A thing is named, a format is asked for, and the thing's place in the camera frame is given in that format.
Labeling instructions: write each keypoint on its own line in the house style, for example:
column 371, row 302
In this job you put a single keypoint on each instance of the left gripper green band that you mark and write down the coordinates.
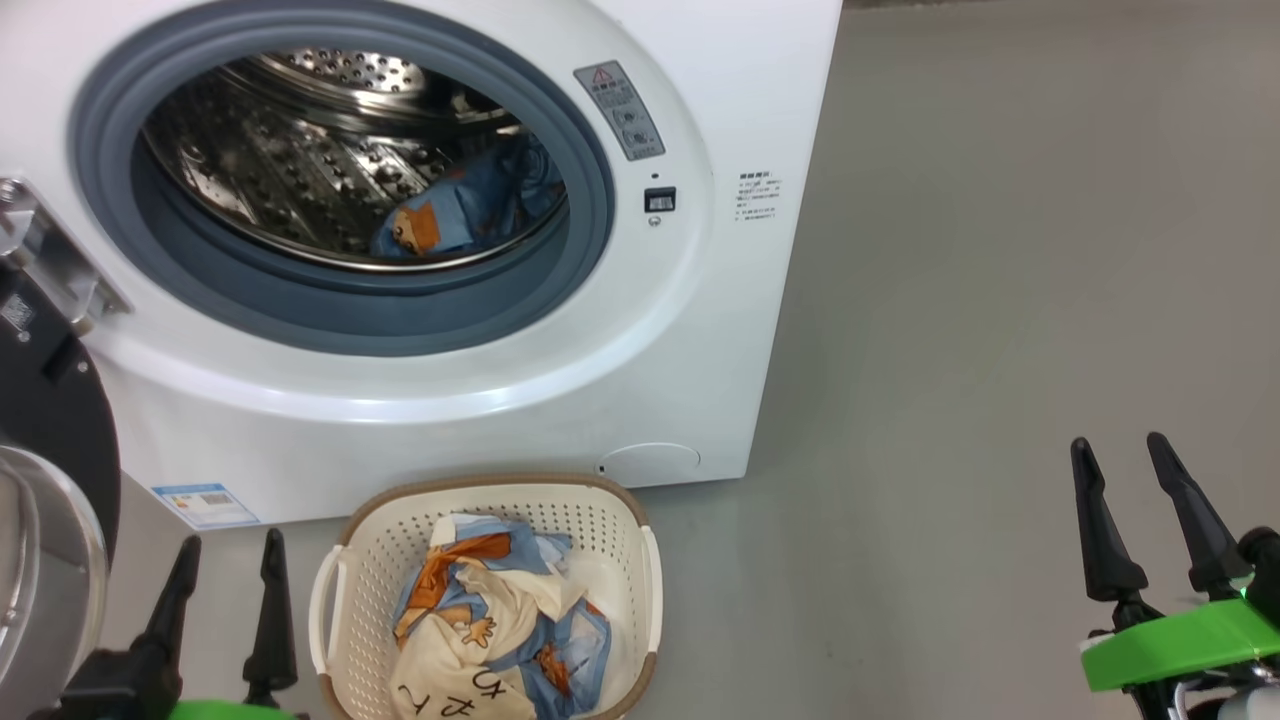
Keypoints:
column 120, row 695

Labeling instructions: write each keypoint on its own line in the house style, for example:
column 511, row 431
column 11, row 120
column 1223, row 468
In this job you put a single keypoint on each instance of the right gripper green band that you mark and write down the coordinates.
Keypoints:
column 1180, row 645

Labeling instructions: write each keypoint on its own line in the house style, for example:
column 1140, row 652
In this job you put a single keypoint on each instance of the cream blue lettered cartoon garment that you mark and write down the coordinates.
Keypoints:
column 450, row 655

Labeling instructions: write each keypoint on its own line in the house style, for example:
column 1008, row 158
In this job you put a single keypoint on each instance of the dark round glass washer door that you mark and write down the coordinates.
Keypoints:
column 50, row 420

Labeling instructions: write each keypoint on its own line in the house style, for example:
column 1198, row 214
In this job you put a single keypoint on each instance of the blue cartoon print garment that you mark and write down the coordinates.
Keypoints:
column 470, row 205

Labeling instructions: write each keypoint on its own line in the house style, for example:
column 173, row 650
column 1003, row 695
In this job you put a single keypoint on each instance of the grey rubber door gasket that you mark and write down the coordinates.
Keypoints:
column 300, row 322

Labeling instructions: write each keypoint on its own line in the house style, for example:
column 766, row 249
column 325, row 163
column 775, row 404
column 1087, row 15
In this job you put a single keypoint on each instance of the cream perforated laundry basket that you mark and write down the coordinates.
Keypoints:
column 622, row 545

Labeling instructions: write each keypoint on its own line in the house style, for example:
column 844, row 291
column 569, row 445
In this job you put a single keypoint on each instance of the white front-load washing machine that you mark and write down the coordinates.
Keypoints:
column 700, row 350

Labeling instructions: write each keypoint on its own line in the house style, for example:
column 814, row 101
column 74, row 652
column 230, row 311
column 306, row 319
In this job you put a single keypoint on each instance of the black door latch socket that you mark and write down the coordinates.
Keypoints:
column 660, row 199

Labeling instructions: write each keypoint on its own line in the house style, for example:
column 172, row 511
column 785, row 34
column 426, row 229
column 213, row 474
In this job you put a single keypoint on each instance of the blue white energy label sticker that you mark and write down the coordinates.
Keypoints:
column 205, row 505

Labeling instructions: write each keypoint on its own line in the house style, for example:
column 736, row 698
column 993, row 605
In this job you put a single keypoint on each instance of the round white filter cover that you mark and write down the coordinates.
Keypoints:
column 650, row 465

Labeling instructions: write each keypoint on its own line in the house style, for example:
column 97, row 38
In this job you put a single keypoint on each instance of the perforated steel washer drum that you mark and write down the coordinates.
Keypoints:
column 300, row 170

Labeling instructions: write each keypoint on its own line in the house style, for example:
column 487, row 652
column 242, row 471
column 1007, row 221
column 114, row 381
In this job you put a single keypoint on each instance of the small printed text label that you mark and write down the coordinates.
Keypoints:
column 758, row 195

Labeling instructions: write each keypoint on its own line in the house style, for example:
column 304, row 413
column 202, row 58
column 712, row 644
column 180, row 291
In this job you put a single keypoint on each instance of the grey warning sticker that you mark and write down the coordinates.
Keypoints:
column 620, row 110

